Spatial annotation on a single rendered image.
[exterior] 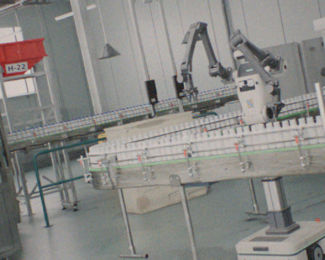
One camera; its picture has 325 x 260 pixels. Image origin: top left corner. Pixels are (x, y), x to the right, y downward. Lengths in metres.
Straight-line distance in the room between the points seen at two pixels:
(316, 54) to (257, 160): 7.10
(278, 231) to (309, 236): 0.23
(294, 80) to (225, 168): 6.56
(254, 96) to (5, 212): 3.35
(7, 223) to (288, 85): 5.42
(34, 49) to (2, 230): 4.63
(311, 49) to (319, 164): 7.23
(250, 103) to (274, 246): 1.08
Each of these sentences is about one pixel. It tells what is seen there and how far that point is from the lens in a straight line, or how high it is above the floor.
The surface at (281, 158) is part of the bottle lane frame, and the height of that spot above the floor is 0.93.
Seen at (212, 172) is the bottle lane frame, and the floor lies 0.88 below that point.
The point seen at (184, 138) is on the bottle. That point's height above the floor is 1.14.
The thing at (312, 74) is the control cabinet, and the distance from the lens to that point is 11.28.
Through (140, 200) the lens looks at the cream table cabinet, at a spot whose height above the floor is 0.17.
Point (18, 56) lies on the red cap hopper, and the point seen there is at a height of 2.56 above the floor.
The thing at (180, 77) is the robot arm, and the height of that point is 1.59.
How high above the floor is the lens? 1.49
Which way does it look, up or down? 3 degrees down
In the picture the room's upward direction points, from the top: 12 degrees counter-clockwise
